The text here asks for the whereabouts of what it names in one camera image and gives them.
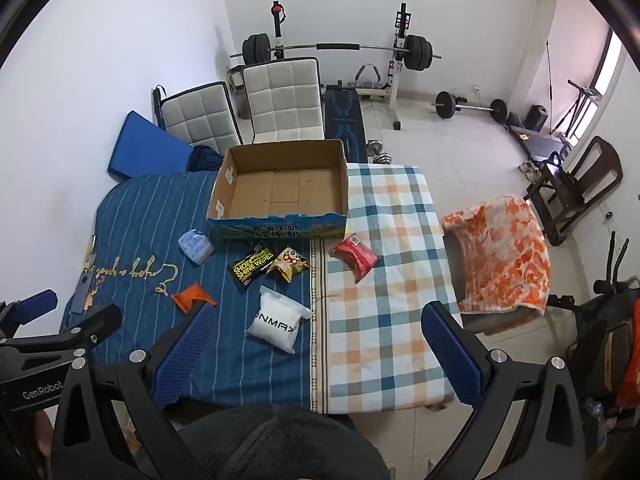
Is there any blue tissue pack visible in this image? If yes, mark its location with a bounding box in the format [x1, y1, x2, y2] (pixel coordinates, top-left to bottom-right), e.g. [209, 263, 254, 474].
[178, 229, 215, 264]

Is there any orange floral towel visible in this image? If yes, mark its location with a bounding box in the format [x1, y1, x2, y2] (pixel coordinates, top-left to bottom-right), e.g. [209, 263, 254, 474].
[440, 195, 552, 317]

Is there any person's black fleece clothing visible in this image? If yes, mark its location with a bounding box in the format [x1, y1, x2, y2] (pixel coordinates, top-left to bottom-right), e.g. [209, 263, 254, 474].
[165, 405, 391, 480]

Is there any blue phone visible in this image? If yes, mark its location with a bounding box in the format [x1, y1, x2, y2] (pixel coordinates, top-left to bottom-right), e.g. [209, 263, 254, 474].
[70, 275, 93, 315]

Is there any long barbell with black plates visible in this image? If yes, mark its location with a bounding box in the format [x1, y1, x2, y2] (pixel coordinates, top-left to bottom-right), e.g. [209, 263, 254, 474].
[230, 33, 442, 72]

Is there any small grey padded chair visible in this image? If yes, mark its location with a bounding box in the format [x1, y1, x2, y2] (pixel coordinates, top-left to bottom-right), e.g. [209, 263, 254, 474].
[161, 81, 244, 153]

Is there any black wipes packet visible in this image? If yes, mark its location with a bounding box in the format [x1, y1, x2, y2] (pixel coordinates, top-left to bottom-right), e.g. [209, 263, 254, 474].
[228, 243, 276, 295]

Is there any grey handled exercise device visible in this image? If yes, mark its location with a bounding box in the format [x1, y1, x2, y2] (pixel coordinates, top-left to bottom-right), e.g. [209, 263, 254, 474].
[350, 62, 388, 92]

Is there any cardboard box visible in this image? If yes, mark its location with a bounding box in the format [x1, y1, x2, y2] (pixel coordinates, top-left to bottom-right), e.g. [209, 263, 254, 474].
[206, 139, 349, 241]

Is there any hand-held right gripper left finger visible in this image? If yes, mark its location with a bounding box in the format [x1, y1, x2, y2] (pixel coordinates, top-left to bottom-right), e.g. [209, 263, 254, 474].
[50, 304, 218, 480]

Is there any treadmill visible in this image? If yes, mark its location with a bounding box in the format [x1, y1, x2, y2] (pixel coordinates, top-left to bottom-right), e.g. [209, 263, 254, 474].
[510, 80, 601, 163]

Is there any white barbell rack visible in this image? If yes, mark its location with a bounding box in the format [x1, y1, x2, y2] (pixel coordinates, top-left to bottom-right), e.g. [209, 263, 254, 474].
[267, 2, 416, 132]

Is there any dark blue cloth bundle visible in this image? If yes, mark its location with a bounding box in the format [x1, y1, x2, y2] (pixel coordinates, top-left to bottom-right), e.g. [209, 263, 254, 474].
[187, 144, 224, 173]

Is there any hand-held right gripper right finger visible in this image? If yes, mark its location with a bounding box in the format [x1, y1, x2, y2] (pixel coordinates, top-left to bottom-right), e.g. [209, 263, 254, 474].
[421, 301, 587, 480]

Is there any white plastic pouch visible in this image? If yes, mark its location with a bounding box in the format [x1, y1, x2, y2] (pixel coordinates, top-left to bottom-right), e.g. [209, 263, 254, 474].
[245, 285, 313, 354]

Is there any person's left hand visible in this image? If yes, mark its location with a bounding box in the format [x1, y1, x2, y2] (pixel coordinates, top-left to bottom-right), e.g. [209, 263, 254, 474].
[32, 407, 57, 461]

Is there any short barbell with black plates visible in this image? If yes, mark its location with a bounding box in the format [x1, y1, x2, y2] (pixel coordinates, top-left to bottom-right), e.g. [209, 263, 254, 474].
[431, 91, 508, 123]

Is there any red snack packet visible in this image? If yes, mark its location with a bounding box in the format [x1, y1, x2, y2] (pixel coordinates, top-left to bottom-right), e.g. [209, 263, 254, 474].
[328, 233, 382, 283]

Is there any black exercise bike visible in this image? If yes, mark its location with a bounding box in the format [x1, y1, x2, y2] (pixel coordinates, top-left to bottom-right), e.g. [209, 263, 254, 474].
[545, 232, 640, 461]

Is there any large white padded chair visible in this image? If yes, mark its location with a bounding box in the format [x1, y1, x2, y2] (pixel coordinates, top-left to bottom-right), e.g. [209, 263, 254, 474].
[242, 57, 326, 145]

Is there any orange snack packet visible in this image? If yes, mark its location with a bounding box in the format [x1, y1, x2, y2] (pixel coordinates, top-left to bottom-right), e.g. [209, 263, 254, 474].
[171, 283, 218, 313]

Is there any blue folded mat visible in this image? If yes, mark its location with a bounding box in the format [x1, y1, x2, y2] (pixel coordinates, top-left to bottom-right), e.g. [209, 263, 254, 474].
[107, 111, 196, 180]

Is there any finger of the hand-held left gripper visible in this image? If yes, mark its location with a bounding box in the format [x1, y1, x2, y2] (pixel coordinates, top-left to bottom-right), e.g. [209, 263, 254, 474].
[0, 288, 59, 342]
[0, 304, 124, 367]

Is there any yellow snack packet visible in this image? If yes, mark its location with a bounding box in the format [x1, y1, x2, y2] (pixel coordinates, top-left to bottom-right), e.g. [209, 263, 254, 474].
[266, 246, 311, 282]

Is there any black weight bench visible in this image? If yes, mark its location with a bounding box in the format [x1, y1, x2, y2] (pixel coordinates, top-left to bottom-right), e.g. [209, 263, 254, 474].
[322, 82, 369, 163]

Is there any dark wooden chair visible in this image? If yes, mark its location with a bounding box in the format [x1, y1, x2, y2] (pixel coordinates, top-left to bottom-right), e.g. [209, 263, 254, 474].
[522, 136, 623, 247]

